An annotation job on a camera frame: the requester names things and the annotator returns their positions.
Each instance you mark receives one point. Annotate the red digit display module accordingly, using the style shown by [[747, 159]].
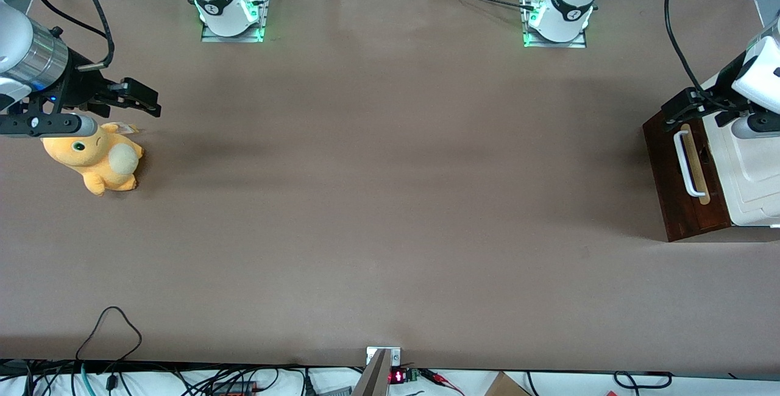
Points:
[[399, 376]]

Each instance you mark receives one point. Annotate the brown cardboard box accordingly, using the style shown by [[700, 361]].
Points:
[[504, 385]]

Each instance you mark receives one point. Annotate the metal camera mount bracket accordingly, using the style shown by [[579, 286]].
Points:
[[378, 371]]

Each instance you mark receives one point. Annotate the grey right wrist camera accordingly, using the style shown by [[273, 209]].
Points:
[[55, 125]]

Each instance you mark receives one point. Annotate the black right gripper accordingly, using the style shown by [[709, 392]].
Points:
[[75, 84]]

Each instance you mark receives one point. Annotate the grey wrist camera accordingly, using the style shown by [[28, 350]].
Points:
[[755, 127], [55, 125]]

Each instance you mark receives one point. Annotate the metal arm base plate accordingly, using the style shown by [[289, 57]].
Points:
[[576, 42], [213, 33]]

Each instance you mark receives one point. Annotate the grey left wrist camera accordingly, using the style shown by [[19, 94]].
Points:
[[755, 127]]

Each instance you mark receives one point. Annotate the dark wood drawer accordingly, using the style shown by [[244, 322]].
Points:
[[664, 183]]

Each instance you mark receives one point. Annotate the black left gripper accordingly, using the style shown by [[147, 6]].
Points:
[[726, 81]]

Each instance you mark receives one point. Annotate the orange plush toy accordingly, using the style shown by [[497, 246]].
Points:
[[97, 158]]

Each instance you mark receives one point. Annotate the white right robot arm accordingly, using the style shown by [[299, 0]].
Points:
[[225, 0]]

